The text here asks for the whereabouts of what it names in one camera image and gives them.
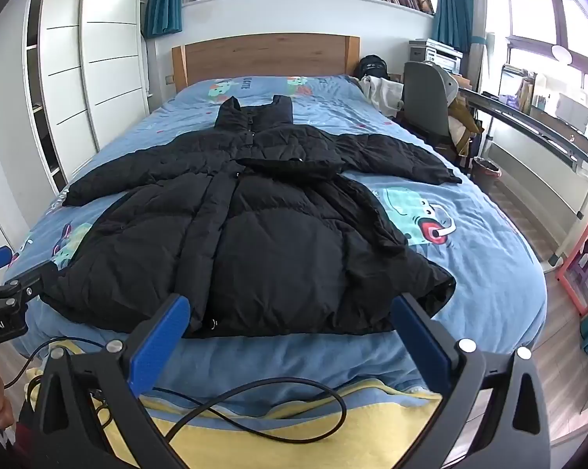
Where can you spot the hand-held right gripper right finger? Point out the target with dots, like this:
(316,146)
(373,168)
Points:
(421,347)

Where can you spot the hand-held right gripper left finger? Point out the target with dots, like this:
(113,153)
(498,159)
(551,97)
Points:
(158,347)

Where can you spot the black puffer coat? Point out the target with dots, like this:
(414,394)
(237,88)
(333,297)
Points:
(274,234)

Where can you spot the blue printed bed cover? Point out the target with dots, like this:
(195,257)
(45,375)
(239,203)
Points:
(470,264)

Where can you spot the yellow bed sheet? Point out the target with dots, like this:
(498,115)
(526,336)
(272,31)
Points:
(299,444)

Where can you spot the red waste bin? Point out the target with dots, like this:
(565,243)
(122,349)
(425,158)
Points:
(485,168)

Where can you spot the mustard garment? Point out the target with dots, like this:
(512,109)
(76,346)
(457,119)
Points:
(462,127)

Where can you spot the white wardrobe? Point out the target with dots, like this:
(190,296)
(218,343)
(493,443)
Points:
(113,58)

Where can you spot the grey chair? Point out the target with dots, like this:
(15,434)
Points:
(423,102)

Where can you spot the grey desk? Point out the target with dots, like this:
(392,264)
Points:
(543,124)

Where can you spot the white garment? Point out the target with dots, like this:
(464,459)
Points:
(382,95)

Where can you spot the dark blue cap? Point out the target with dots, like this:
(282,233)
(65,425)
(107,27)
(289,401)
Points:
(373,66)

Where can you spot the white printer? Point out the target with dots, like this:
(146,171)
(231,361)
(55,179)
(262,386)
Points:
(435,53)

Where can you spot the wooden headboard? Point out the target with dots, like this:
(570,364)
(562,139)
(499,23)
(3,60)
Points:
(264,56)

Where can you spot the round white lamp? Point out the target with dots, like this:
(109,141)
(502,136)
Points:
(561,53)

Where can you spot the pink metal frame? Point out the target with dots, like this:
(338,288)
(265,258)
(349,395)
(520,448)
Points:
(567,273)

